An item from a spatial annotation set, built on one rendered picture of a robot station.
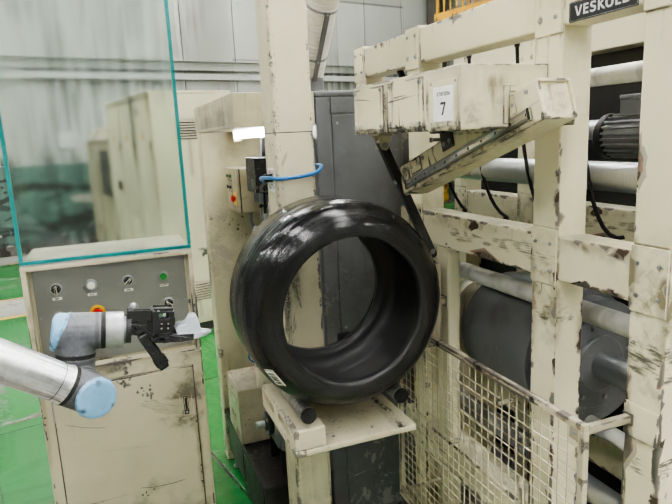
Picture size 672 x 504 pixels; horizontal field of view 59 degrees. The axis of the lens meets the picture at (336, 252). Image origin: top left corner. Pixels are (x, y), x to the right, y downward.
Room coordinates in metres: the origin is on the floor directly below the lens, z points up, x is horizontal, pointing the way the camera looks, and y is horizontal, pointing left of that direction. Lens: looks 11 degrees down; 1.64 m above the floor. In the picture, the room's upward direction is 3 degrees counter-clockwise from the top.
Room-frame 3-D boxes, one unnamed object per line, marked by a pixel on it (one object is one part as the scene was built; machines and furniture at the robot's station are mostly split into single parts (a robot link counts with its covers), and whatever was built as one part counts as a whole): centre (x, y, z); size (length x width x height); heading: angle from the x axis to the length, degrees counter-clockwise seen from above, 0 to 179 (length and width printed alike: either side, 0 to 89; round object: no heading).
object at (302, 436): (1.64, 0.16, 0.83); 0.36 x 0.09 x 0.06; 21
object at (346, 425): (1.69, 0.03, 0.80); 0.37 x 0.36 x 0.02; 111
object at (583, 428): (1.60, -0.37, 0.65); 0.90 x 0.02 x 0.70; 21
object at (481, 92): (1.68, -0.30, 1.71); 0.61 x 0.25 x 0.15; 21
